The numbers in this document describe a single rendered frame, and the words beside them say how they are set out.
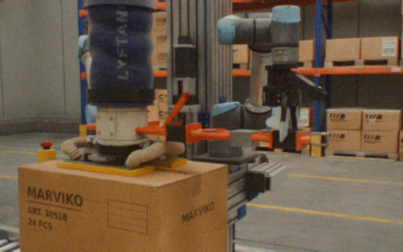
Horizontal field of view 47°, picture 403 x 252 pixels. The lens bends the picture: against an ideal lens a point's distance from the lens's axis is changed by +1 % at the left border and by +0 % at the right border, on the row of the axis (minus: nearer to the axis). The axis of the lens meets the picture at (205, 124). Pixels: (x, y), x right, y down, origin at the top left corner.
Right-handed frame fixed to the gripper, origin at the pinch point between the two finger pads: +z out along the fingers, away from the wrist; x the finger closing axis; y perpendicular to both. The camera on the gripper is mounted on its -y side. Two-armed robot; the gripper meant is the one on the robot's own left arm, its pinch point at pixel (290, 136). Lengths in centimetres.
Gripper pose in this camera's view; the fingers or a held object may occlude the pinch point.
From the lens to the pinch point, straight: 128.8
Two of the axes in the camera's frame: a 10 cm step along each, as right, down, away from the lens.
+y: -8.6, -0.5, 5.1
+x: -5.2, 0.9, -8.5
